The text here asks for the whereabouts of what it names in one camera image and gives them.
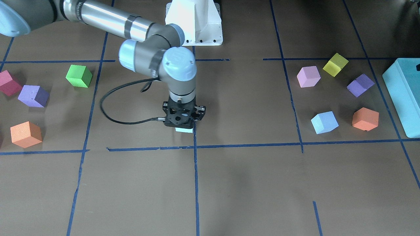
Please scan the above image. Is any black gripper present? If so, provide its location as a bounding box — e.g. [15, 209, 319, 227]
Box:
[162, 100, 206, 128]

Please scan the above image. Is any light blue foam block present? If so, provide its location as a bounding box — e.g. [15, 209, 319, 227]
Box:
[311, 111, 339, 134]
[175, 127, 194, 133]

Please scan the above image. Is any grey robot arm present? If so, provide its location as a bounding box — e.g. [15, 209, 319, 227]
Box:
[1, 0, 206, 129]

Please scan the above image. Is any green foam block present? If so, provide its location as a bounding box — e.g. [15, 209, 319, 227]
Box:
[65, 65, 93, 88]

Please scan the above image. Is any pink foam block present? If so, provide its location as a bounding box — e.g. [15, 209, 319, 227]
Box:
[297, 66, 321, 88]

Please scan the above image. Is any purple foam block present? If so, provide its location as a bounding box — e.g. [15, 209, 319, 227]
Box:
[347, 73, 375, 98]
[18, 85, 49, 108]

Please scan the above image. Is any orange foam block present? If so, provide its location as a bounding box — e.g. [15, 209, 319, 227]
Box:
[10, 121, 43, 148]
[351, 108, 379, 131]

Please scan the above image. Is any yellow foam block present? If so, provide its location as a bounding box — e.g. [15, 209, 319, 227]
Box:
[323, 53, 348, 77]

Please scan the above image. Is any dark red foam block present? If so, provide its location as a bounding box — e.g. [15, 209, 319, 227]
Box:
[0, 70, 23, 97]

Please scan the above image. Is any teal plastic bin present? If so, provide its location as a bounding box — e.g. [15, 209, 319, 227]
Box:
[382, 58, 420, 138]

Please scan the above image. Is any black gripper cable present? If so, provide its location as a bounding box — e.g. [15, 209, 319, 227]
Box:
[99, 78, 164, 125]

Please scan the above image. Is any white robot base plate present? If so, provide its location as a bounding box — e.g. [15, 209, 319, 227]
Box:
[165, 0, 223, 46]

